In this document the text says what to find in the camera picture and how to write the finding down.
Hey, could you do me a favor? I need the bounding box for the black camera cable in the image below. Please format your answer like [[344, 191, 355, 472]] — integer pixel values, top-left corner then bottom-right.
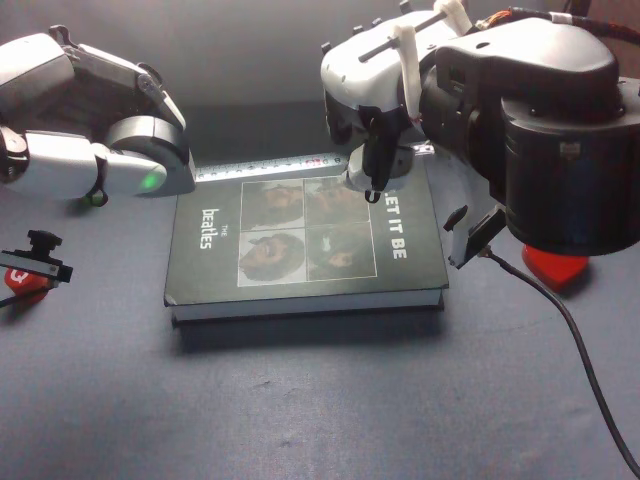
[[0, 287, 51, 310], [478, 248, 640, 477]]

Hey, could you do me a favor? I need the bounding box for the grey table cloth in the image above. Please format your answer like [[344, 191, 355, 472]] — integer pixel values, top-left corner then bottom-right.
[[0, 99, 640, 480]]

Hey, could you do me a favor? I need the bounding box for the red cylinder block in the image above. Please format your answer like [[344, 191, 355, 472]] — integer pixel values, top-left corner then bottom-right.
[[3, 267, 51, 304]]

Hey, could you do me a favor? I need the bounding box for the black hardcover book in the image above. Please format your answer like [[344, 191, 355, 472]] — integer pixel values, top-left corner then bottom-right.
[[163, 158, 450, 329]]

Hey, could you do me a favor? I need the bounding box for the red heart block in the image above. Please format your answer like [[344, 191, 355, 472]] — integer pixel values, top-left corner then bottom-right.
[[521, 243, 589, 294]]

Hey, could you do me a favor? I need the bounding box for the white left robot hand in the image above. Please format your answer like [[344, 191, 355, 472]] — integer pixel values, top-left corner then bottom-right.
[[0, 24, 197, 209]]

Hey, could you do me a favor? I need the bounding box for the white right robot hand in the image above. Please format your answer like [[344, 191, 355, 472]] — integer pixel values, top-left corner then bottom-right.
[[319, 17, 436, 204]]

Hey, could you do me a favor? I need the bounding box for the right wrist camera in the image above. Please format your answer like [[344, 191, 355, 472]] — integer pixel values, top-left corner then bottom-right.
[[442, 202, 507, 271]]

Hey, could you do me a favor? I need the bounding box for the grey tape measure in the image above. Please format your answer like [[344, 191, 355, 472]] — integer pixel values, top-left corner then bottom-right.
[[106, 115, 435, 199]]

